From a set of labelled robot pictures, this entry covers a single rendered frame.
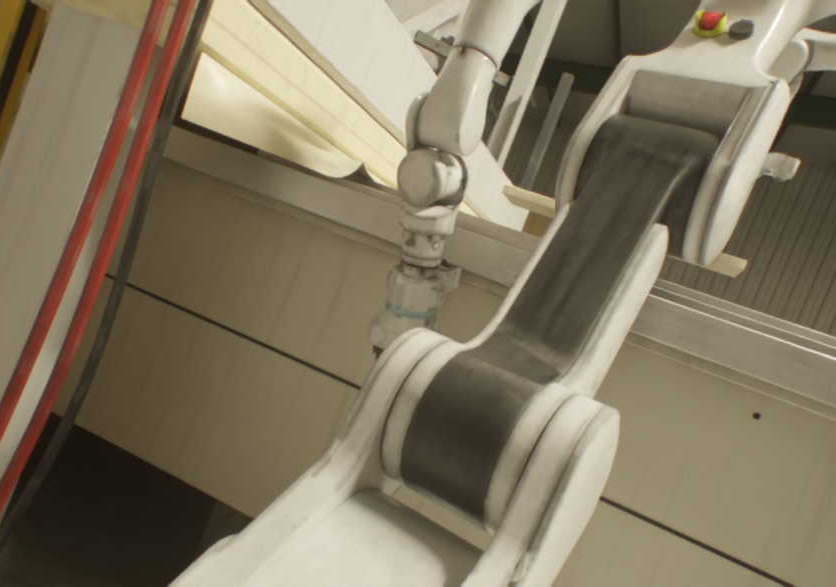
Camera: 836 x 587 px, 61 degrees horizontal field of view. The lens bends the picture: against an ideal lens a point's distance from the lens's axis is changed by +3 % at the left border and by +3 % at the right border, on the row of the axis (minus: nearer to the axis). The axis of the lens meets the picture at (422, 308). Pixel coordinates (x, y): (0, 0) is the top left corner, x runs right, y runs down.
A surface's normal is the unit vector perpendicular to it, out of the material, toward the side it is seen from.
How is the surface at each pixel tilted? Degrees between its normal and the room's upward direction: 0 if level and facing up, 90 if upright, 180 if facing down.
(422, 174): 109
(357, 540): 35
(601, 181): 63
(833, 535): 90
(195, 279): 90
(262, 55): 90
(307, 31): 90
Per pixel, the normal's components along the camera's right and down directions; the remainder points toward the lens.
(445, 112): -0.40, -0.26
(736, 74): -0.14, -0.67
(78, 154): -0.29, -0.07
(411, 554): 0.04, -0.84
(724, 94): -0.49, -0.01
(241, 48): 0.88, 0.36
